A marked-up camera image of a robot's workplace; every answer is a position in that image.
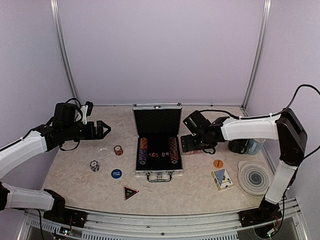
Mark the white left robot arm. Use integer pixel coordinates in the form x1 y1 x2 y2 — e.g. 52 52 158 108
0 101 112 178

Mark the blue playing card deck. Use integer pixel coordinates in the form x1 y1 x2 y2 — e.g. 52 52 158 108
211 168 234 191

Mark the black triangular button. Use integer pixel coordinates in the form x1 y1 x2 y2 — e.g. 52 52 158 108
123 185 139 201

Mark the grey striped plate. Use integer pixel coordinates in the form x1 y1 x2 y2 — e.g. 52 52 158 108
237 161 273 196

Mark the red dice row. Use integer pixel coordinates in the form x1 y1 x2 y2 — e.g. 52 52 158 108
148 152 169 158

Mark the orange round button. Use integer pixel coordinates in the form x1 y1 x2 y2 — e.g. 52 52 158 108
213 159 224 169

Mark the black white chip stack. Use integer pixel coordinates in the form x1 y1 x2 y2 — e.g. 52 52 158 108
89 160 100 172

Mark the dark red chip row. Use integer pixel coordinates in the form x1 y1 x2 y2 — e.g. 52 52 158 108
169 137 179 164

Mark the clear round dish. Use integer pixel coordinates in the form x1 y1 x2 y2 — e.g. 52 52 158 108
96 147 110 159

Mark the aluminium poker chip case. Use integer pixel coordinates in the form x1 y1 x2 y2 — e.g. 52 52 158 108
132 102 183 183

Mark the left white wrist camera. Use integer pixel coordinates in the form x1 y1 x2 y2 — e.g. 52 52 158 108
80 101 94 125

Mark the dark green mug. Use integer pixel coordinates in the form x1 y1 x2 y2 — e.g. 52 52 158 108
227 139 248 154

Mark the red poker chip stack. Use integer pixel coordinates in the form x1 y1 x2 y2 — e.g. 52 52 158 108
113 145 124 156

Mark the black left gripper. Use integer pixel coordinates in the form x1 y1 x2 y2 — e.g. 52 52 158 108
62 119 111 141

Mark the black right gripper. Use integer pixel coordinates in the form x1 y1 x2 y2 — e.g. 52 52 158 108
180 132 214 153

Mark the light blue mug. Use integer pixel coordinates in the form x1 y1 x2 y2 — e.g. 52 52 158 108
246 138 266 155

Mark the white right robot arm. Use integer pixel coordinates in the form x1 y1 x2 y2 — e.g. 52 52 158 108
183 108 308 222

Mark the red playing card deck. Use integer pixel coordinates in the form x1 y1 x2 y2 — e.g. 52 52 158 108
182 148 206 155

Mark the blue round button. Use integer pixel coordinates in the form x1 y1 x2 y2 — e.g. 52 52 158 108
111 169 123 179

